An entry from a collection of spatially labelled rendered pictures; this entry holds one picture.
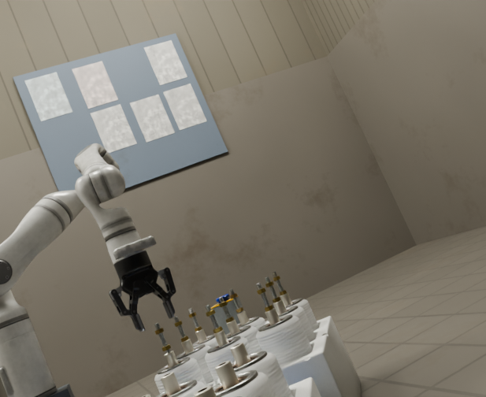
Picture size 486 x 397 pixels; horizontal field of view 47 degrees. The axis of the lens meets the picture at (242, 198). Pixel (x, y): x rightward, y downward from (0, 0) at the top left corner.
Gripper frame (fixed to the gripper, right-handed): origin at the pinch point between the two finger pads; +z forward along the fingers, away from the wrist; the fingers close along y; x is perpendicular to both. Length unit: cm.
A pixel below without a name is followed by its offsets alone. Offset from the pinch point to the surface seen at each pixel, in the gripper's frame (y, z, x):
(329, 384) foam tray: -18.8, 23.7, 24.5
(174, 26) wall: -158, -181, -220
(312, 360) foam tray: -17.8, 18.6, 23.8
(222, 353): -6.7, 11.4, 11.2
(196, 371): -2.8, 13.3, 3.6
